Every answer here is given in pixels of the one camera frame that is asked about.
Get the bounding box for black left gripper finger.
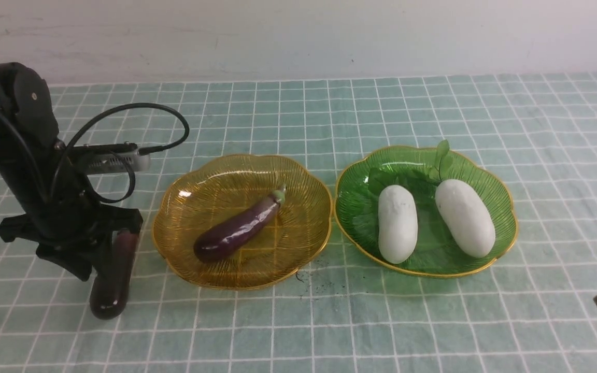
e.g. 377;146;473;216
96;231;120;291
36;244;92;281

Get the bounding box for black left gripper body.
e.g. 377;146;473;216
0;193;143;260

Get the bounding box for purple eggplant one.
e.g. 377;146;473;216
90;231;139;320
193;184;287;264

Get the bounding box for white radish one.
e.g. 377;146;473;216
434;179;496;258
378;184;418;264

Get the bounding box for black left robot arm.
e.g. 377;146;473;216
0;62;142;293

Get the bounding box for amber ribbed plastic plate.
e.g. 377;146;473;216
152;154;333;290

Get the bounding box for green checkered tablecloth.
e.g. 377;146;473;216
0;73;597;372

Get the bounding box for green ribbed plastic plate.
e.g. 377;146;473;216
334;140;519;278

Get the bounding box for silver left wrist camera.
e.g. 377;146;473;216
68;142;151;175

